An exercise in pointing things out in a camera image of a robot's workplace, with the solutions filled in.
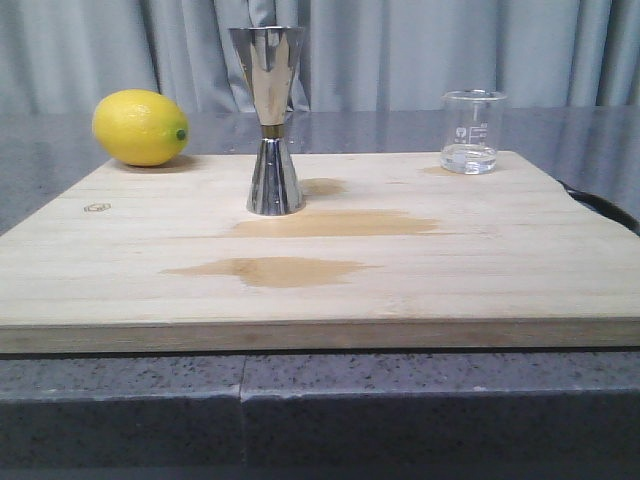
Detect grey curtain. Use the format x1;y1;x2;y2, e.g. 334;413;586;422
1;1;639;114

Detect black board handle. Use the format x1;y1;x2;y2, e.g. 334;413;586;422
559;181;639;235

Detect light wooden cutting board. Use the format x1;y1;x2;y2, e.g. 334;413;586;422
1;152;639;354

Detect clear glass beaker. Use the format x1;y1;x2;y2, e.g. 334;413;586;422
440;89;507;175

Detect yellow lemon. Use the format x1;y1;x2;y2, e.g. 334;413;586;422
92;89;189;167

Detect steel double jigger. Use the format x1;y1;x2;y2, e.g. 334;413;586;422
230;26;304;216

